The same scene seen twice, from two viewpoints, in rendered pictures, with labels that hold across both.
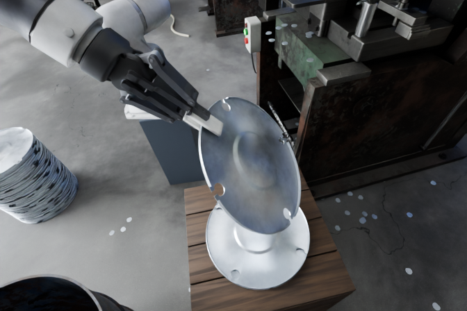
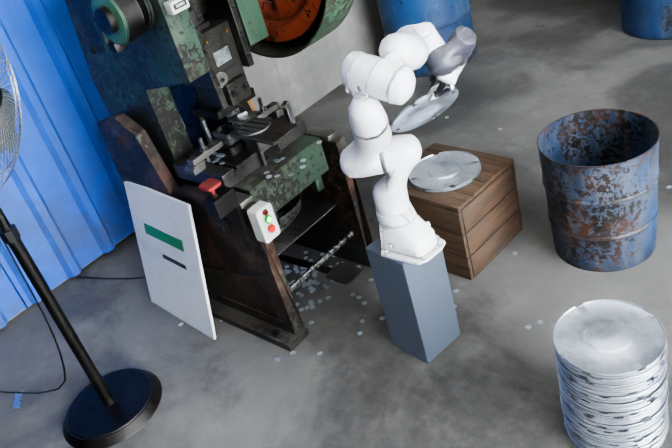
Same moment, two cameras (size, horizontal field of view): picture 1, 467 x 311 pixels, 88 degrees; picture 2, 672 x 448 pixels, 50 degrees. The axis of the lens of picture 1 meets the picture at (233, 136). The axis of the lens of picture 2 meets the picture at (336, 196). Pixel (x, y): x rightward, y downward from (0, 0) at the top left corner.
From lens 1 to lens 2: 2.80 m
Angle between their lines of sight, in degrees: 86
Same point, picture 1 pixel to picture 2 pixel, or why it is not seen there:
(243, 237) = (454, 169)
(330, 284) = (440, 147)
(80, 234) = not seen: hidden behind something
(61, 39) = not seen: hidden behind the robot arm
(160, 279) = (533, 270)
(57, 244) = not seen: hidden behind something
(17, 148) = (577, 326)
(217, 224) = (460, 180)
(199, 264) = (487, 174)
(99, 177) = (533, 401)
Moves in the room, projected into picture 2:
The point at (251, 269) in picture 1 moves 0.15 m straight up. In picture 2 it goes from (465, 160) to (460, 128)
